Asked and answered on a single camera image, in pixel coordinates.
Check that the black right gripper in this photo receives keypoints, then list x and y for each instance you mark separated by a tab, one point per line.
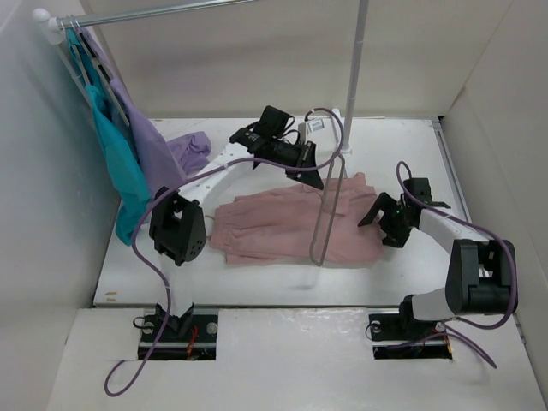
384	201

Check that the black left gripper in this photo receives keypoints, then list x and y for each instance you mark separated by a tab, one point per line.
309	177

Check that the pink trousers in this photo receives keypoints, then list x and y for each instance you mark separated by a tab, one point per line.
279	223

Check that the grey clothes hanger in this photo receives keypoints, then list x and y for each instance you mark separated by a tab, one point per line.
327	211

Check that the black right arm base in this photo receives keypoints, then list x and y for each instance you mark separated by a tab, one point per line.
396	338

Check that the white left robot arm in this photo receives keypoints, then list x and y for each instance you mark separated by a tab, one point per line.
178	227

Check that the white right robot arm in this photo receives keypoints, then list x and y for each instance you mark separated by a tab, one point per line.
481	278

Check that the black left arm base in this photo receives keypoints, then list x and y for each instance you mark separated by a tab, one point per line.
196	339

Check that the grey hanger with purple garment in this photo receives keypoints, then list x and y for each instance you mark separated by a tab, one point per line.
104	75

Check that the grey hanger with teal garment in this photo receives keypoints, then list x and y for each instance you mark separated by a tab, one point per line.
81	59

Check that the grey vertical rack pole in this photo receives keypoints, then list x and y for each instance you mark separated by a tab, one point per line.
359	36

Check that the purple hanging garment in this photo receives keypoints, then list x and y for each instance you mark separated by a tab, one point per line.
164	163

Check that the teal hanging garment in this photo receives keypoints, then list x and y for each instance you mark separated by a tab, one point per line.
125	173

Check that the white rack corner joint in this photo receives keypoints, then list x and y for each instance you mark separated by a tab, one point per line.
47	21

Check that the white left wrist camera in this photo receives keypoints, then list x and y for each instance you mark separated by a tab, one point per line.
310	129

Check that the silver horizontal rack rail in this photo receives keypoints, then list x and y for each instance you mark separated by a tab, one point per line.
90	20

